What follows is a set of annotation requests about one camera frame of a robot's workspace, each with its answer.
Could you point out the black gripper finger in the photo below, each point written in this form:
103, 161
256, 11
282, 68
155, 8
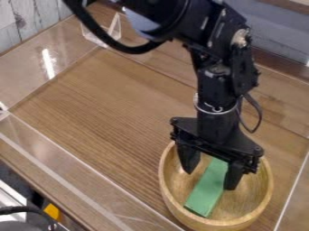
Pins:
188, 156
232, 175

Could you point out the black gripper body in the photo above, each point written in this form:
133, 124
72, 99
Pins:
218, 137

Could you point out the green rectangular block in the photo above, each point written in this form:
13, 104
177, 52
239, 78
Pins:
207, 190

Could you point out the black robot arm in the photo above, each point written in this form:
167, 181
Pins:
215, 35

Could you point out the brown wooden bowl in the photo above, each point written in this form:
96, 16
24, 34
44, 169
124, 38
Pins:
239, 205

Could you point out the black and yellow device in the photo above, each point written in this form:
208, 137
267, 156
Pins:
30, 220

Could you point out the clear acrylic tray wall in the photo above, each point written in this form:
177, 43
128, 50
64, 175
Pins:
85, 131

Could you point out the clear acrylic corner bracket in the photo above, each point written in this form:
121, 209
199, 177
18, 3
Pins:
111, 28

